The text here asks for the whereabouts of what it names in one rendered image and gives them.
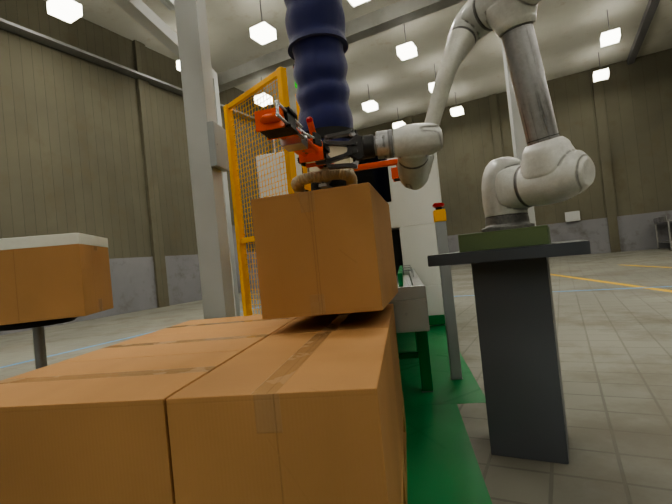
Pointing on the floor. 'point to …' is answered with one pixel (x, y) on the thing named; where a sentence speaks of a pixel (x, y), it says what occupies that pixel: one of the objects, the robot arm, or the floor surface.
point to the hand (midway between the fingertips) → (314, 154)
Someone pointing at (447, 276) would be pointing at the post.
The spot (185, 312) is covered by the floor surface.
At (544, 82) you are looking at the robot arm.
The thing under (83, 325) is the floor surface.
